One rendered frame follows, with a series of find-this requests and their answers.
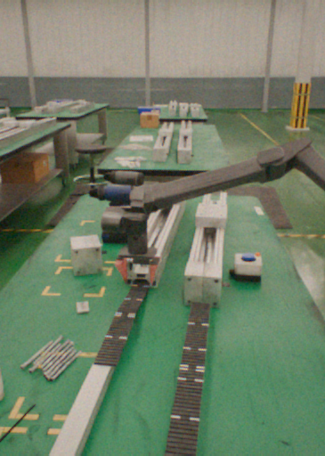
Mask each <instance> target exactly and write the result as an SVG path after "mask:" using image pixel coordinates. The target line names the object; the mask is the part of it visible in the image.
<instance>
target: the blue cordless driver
mask: <svg viewBox="0 0 325 456"><path fill-rule="evenodd" d="M133 189H135V187H134V186H133V187H131V186H120V184H107V187H106V186H99V187H98V188H95V189H92V190H89V192H83V194H89V196H90V198H94V199H98V200H99V201H105V200H107V201H110V203H109V205H110V207H121V206H128V204H127V203H125V201H131V200H130V194H131V191H132V190H133ZM101 238H102V241H103V243H128V237H127V229H126V230H125V231H124V232H105V231H102V234H101Z"/></svg>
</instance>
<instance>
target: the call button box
mask: <svg viewBox="0 0 325 456"><path fill-rule="evenodd" d="M241 256H242V254H236V255H235V269H231V268H229V274H235V281H248V282H261V272H262V262H261V256H259V257H257V256H256V259H255V260H245V259H242V258H241Z"/></svg>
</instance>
